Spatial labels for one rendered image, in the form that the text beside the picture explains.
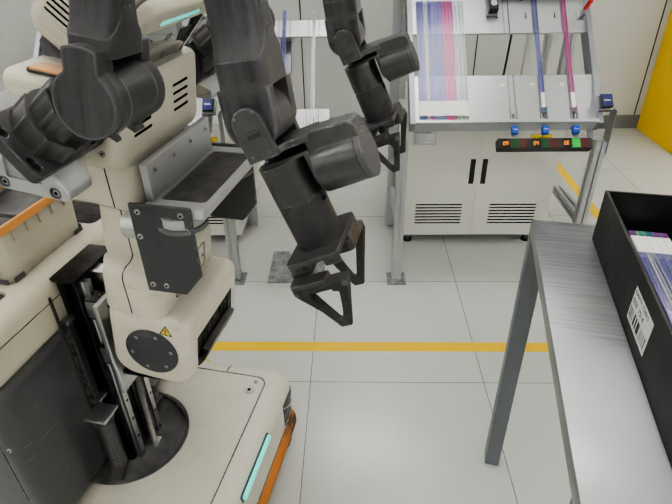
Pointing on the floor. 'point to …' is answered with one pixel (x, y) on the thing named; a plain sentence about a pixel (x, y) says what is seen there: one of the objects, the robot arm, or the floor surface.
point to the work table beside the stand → (583, 373)
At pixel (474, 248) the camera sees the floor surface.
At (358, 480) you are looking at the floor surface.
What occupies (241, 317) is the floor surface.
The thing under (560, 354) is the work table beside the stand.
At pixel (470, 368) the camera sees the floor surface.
